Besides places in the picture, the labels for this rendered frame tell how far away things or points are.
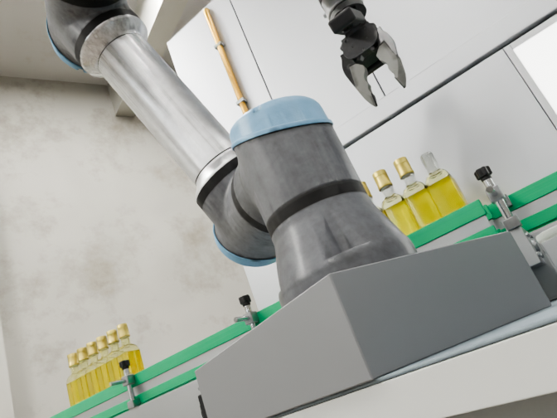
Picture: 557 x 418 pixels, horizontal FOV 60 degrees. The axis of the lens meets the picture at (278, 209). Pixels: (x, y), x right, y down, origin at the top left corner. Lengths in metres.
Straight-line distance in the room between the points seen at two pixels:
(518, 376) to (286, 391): 0.22
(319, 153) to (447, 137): 0.81
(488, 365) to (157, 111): 0.54
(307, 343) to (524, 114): 0.96
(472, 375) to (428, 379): 0.03
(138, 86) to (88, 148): 4.17
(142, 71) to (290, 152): 0.31
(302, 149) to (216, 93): 1.27
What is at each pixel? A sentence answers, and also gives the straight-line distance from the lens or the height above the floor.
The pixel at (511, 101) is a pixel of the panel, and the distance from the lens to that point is 1.28.
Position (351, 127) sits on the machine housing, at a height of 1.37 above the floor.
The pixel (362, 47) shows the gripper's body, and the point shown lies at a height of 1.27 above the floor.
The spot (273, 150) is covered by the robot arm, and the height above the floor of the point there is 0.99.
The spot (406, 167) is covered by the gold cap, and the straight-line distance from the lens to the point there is 1.15.
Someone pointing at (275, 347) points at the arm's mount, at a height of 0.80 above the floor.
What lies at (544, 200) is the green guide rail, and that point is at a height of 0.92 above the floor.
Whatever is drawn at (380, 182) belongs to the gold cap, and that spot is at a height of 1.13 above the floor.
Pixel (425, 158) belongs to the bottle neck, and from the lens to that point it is 1.15.
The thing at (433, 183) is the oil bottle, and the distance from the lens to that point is 1.12.
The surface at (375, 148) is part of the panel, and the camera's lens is 1.34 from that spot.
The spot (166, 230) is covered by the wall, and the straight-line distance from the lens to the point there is 4.63.
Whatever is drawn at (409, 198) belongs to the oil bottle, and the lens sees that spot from 1.12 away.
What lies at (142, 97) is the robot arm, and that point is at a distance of 0.72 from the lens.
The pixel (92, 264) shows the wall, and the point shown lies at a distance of 4.30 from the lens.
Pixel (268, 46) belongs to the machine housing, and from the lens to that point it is 1.68.
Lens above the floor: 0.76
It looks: 21 degrees up
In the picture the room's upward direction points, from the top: 21 degrees counter-clockwise
